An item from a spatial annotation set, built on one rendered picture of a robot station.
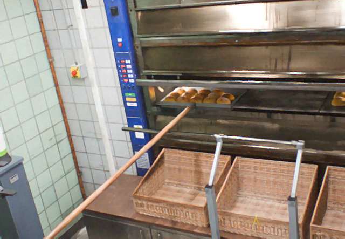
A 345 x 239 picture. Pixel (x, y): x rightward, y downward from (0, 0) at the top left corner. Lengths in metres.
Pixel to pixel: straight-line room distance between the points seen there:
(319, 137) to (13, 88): 2.19
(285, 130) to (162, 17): 1.10
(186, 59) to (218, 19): 0.37
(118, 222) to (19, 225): 0.69
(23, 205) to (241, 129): 1.49
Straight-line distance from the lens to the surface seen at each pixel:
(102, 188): 2.33
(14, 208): 2.94
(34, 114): 3.68
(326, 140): 2.93
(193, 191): 3.30
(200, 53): 3.00
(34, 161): 3.72
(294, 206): 2.48
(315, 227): 2.67
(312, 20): 2.69
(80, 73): 3.52
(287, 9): 2.74
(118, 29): 3.23
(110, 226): 3.35
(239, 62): 2.89
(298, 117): 2.90
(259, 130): 3.03
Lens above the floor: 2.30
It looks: 20 degrees down
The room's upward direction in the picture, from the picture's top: 9 degrees counter-clockwise
